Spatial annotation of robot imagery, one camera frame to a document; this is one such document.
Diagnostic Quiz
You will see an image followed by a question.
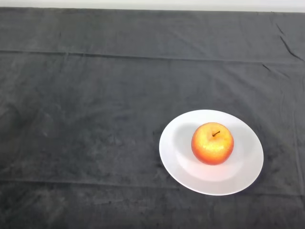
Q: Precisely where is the white round plate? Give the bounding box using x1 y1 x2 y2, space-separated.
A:
159 109 264 196

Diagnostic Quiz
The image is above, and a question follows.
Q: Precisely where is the black cloth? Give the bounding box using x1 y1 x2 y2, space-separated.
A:
0 6 305 229

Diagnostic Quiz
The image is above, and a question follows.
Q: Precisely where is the red yellow apple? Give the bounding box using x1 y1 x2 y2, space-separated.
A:
191 122 234 166

